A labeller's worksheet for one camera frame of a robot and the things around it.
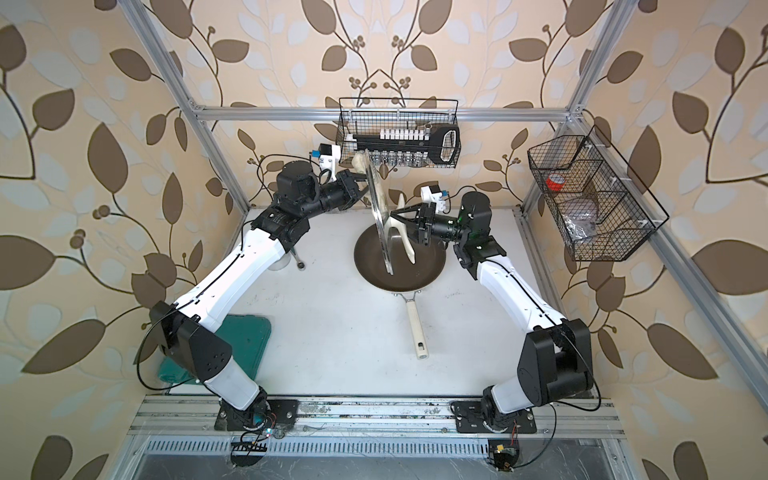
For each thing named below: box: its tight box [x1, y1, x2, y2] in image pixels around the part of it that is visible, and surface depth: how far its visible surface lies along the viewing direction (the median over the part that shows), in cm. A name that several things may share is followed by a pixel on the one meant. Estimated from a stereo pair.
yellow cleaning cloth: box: [351, 148, 369, 174], surface depth 69 cm
